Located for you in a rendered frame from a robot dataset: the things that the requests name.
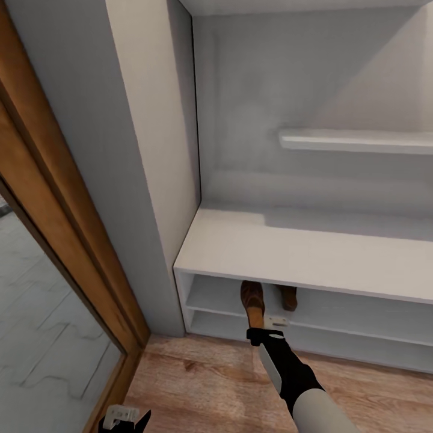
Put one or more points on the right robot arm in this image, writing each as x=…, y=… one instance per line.
x=311, y=407

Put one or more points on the sandal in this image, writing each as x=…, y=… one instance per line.
x=288, y=297
x=252, y=299

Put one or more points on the door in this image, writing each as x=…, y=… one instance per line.
x=71, y=331

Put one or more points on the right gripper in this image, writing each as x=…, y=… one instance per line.
x=256, y=334

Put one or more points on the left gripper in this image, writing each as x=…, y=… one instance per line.
x=127, y=427

